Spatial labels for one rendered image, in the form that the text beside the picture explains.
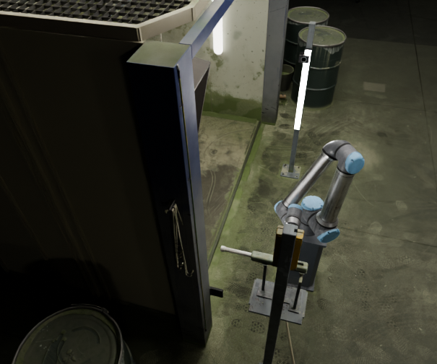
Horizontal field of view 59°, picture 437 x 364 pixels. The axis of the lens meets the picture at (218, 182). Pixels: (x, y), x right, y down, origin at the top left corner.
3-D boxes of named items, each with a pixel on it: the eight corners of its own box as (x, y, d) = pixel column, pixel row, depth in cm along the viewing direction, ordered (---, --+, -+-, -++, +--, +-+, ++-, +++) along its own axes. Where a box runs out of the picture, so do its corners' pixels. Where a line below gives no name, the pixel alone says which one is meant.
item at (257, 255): (303, 282, 223) (309, 260, 207) (302, 289, 220) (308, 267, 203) (222, 263, 233) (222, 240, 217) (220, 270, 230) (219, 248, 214)
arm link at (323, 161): (332, 128, 231) (269, 208, 262) (344, 141, 222) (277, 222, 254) (344, 133, 237) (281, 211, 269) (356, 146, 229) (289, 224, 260)
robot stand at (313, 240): (317, 262, 342) (330, 214, 297) (313, 292, 321) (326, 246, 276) (282, 254, 348) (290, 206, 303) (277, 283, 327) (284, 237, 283)
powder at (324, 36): (297, 27, 489) (297, 27, 488) (339, 27, 487) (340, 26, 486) (302, 47, 451) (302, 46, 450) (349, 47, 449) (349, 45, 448)
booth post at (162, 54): (205, 347, 290) (173, 68, 130) (183, 341, 294) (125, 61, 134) (212, 325, 303) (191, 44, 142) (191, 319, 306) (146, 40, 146)
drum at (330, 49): (288, 87, 551) (295, 25, 489) (329, 87, 548) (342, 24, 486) (292, 110, 509) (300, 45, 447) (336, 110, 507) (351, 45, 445)
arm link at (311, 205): (313, 206, 290) (317, 191, 277) (325, 223, 278) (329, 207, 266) (295, 212, 286) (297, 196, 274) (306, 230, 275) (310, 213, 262)
